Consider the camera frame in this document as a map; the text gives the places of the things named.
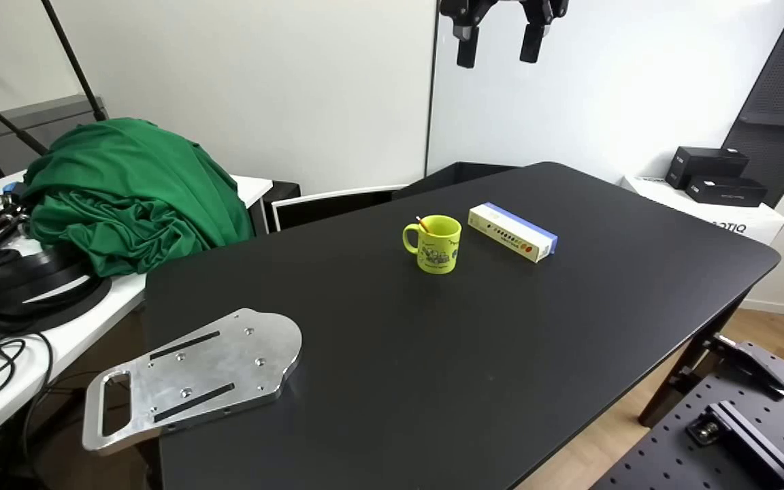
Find black device box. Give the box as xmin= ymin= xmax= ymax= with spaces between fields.
xmin=665 ymin=146 xmax=749 ymax=187

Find white and blue paint box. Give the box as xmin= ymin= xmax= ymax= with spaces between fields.
xmin=469 ymin=202 xmax=559 ymax=263

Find yellow-green ceramic mug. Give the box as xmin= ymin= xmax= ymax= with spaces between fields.
xmin=401 ymin=216 xmax=462 ymax=276

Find black flat device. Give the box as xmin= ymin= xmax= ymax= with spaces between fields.
xmin=687 ymin=178 xmax=766 ymax=207

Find white cardboard box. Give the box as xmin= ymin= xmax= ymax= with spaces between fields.
xmin=622 ymin=178 xmax=784 ymax=246

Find green cloth pile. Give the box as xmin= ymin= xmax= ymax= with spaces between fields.
xmin=21 ymin=116 xmax=253 ymax=278

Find silver metal mounting plate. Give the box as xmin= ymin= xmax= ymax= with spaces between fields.
xmin=83 ymin=307 xmax=303 ymax=454

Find black perforated breadboard table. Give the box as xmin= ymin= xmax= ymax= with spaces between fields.
xmin=590 ymin=344 xmax=784 ymax=490

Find white side desk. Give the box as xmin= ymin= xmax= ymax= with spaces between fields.
xmin=0 ymin=165 xmax=276 ymax=466

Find black bracket on breadboard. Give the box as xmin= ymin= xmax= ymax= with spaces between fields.
xmin=707 ymin=335 xmax=784 ymax=397

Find black round cable reel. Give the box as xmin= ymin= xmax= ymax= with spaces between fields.
xmin=0 ymin=250 xmax=111 ymax=335

